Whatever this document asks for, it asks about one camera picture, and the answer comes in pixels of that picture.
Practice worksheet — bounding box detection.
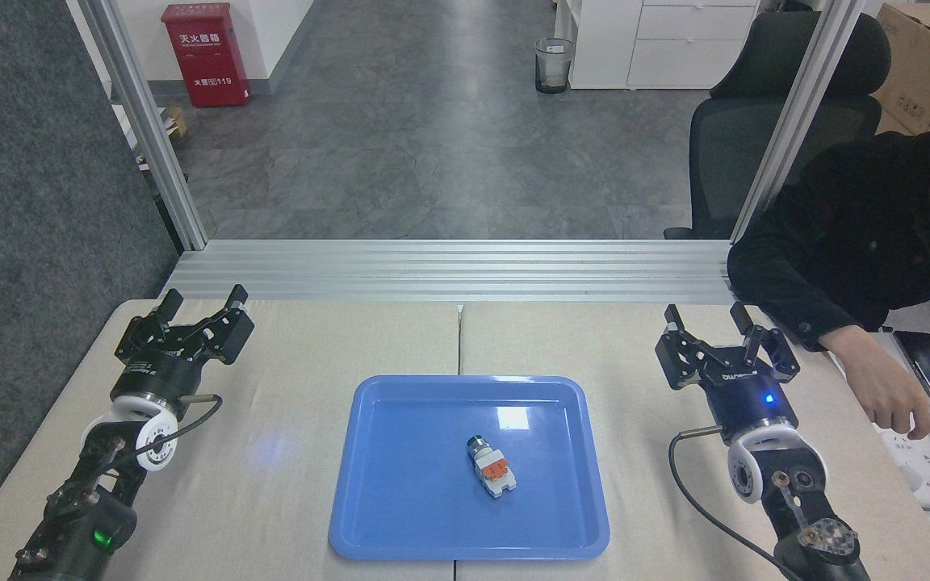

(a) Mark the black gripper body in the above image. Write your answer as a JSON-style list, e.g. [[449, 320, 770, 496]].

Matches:
[[111, 353, 207, 413], [702, 364, 799, 445]]

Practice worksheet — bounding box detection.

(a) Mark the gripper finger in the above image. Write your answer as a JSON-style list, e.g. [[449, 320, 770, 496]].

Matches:
[[728, 302, 802, 381], [655, 303, 725, 393], [115, 288, 186, 362], [178, 283, 257, 366]]

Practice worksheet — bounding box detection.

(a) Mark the white orange switch part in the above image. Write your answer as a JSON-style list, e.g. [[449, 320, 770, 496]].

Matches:
[[465, 434, 517, 499]]

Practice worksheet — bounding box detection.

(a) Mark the blue plastic tray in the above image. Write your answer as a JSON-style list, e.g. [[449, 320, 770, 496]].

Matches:
[[328, 374, 611, 562]]

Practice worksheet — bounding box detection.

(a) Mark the person's hand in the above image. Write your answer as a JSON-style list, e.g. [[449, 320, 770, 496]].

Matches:
[[844, 359, 930, 441]]

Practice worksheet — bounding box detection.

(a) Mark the dark grey partition panel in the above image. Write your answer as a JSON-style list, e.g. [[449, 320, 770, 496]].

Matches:
[[0, 0, 183, 562]]

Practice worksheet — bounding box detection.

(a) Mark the person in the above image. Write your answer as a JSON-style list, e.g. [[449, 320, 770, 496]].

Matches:
[[726, 93, 930, 380]]

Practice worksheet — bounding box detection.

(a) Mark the white power strip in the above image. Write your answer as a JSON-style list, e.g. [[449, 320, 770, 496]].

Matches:
[[877, 428, 930, 508]]

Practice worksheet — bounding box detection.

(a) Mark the black office chair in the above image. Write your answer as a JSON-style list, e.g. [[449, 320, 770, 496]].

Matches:
[[663, 11, 894, 240]]

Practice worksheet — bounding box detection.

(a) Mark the red fire extinguisher box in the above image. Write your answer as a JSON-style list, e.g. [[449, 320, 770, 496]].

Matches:
[[161, 2, 251, 109]]

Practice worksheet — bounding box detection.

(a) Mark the white drawer cabinet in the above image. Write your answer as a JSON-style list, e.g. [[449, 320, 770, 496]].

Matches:
[[554, 0, 765, 90]]

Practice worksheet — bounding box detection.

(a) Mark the grey trash bin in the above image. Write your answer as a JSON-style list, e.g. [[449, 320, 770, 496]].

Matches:
[[534, 38, 576, 95]]

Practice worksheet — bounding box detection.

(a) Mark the large cardboard box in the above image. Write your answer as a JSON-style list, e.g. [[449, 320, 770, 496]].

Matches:
[[869, 2, 930, 136]]

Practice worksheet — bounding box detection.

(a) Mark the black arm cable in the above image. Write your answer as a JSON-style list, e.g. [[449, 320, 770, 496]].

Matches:
[[114, 393, 224, 473], [668, 425, 806, 581]]

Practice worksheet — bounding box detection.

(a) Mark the silver aluminium post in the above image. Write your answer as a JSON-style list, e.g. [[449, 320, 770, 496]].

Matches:
[[69, 0, 209, 251], [729, 0, 869, 249]]

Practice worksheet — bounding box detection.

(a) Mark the silver aluminium rail bed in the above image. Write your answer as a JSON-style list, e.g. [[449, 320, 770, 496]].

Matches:
[[160, 239, 744, 306]]

